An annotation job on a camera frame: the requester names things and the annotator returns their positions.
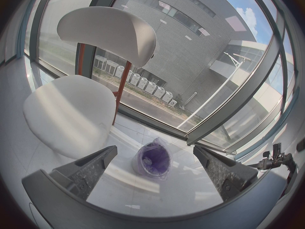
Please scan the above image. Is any white trash bin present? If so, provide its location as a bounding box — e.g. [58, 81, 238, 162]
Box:
[132, 145, 172, 176]

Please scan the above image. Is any purple plastic bag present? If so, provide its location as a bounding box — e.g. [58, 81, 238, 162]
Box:
[132, 137, 172, 181]

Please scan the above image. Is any window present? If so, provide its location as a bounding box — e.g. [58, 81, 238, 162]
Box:
[14, 0, 301, 156]

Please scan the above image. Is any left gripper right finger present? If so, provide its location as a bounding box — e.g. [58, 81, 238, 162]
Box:
[193, 146, 259, 202]

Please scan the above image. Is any white chair with orange legs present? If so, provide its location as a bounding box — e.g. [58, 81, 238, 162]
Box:
[23, 6, 156, 160]

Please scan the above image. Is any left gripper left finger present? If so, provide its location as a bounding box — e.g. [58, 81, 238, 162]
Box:
[51, 145, 118, 201]

